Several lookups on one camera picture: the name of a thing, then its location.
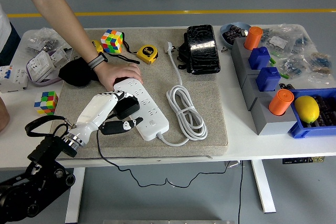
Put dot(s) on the person's left hand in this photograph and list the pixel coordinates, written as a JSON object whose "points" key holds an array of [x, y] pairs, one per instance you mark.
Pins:
{"points": [[118, 72]]}

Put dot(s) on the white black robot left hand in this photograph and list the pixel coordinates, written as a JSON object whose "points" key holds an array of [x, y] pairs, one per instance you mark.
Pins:
{"points": [[97, 111]]}

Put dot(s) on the black power adapter plug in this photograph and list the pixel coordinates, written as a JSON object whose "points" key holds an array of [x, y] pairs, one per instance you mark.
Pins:
{"points": [[128, 107]]}

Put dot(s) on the white power strip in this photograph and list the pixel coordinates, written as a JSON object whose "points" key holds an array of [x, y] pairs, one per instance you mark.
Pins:
{"points": [[152, 113]]}

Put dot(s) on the person's right forearm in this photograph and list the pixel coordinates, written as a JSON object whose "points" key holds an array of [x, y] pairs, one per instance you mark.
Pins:
{"points": [[4, 115]]}

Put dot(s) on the person's left forearm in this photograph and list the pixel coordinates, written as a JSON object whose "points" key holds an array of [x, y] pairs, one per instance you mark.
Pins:
{"points": [[52, 9]]}

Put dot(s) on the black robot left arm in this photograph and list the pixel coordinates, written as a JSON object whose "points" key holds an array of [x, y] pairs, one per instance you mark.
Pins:
{"points": [[44, 148]]}

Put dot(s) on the grey black wrist band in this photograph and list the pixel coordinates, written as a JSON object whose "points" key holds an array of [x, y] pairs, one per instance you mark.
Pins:
{"points": [[97, 61]]}

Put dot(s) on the yellow tape measure black label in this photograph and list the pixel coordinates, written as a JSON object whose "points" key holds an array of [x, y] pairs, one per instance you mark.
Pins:
{"points": [[99, 48]]}

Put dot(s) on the large colourful puzzle cube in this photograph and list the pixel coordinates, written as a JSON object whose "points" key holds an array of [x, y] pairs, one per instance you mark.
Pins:
{"points": [[112, 41]]}

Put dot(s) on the yellow tape measure round label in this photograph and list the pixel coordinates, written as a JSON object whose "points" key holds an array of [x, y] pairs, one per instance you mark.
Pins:
{"points": [[147, 53]]}

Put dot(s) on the grey-brown mat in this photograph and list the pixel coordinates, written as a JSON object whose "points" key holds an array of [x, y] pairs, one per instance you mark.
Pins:
{"points": [[157, 82]]}

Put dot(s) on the black cloth pouch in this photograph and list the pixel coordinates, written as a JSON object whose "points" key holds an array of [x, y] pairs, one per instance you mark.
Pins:
{"points": [[76, 73]]}

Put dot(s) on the small colourful puzzle cube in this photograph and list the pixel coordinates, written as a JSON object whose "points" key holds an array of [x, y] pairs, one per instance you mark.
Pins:
{"points": [[46, 102]]}

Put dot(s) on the clear bag metal parts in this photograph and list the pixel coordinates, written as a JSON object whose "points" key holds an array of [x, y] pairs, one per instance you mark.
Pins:
{"points": [[42, 41]]}

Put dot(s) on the white table leg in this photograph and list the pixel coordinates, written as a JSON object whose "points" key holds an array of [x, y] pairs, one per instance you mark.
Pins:
{"points": [[263, 187], [74, 195]]}

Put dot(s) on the glossy black case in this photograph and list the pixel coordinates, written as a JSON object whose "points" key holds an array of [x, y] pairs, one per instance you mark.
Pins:
{"points": [[203, 48]]}

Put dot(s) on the white circuit breaker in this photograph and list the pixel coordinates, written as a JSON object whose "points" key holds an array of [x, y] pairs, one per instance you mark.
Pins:
{"points": [[13, 77]]}

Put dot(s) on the small metal clip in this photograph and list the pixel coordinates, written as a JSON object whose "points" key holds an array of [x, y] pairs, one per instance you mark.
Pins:
{"points": [[223, 49]]}

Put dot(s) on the blue bowl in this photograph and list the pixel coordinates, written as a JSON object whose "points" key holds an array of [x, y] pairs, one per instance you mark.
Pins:
{"points": [[223, 28]]}

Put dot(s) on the person's torso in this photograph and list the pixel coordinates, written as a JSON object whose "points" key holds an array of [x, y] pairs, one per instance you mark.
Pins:
{"points": [[5, 32]]}

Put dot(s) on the black components in bowl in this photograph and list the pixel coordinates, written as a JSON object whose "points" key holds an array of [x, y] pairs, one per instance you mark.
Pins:
{"points": [[232, 33]]}

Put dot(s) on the grey holder block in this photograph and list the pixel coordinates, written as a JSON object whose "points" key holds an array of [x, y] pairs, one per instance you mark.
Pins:
{"points": [[237, 48], [273, 127], [250, 90], [244, 68]]}

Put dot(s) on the orange cylinder peg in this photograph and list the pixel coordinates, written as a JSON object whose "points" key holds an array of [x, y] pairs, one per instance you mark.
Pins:
{"points": [[253, 37], [279, 102]]}

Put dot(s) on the blue block peg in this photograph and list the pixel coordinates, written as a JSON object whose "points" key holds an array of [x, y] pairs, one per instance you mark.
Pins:
{"points": [[267, 78], [258, 57]]}

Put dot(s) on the green plastic peg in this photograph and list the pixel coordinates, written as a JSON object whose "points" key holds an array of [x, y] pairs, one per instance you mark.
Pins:
{"points": [[284, 75], [272, 61]]}

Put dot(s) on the clear bag white label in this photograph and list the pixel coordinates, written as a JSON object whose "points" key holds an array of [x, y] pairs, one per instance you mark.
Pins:
{"points": [[278, 41]]}

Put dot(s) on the loose black capacitors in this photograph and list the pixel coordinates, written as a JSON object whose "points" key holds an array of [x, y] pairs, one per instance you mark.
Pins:
{"points": [[286, 86]]}

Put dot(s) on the clear bag blue resistors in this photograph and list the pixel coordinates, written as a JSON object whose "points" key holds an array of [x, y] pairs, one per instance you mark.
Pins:
{"points": [[294, 66], [321, 61]]}

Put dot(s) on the blue plastic bin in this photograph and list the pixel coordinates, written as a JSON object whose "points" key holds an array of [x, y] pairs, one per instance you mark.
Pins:
{"points": [[302, 129]]}

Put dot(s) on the yellow lemon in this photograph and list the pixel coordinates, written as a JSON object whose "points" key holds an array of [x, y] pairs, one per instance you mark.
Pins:
{"points": [[307, 110]]}

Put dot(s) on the black table control panel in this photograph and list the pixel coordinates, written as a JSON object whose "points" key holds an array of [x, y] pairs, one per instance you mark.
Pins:
{"points": [[296, 160]]}

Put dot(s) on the black components in bin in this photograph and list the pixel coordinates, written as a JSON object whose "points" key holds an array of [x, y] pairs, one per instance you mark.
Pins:
{"points": [[326, 111]]}

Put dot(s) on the white wall socket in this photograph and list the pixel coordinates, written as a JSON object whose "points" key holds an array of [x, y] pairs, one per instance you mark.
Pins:
{"points": [[60, 54], [39, 64]]}

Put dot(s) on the grey under-table bracket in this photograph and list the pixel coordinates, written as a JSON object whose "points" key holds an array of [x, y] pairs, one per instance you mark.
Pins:
{"points": [[235, 164]]}

